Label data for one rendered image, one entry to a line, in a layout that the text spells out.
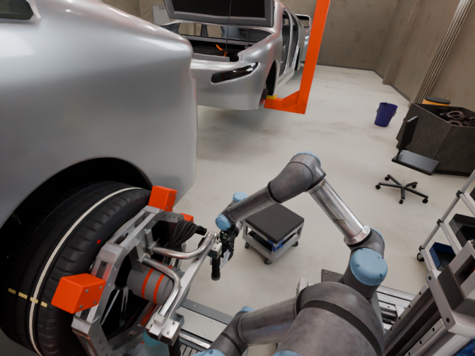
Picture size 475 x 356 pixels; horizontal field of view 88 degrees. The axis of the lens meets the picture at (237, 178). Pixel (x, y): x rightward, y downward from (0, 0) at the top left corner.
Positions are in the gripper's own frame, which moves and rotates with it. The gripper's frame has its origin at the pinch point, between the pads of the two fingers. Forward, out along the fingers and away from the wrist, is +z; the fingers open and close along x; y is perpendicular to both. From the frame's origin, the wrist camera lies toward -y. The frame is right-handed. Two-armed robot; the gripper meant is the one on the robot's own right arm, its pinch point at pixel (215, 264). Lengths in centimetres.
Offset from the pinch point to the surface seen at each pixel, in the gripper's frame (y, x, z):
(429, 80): -5, 279, -720
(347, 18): 136, 63, -1452
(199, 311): -75, -17, -16
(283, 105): -22, -27, -341
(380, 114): -59, 157, -525
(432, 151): -48, 195, -326
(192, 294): -83, -30, -29
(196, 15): 92, -169, -317
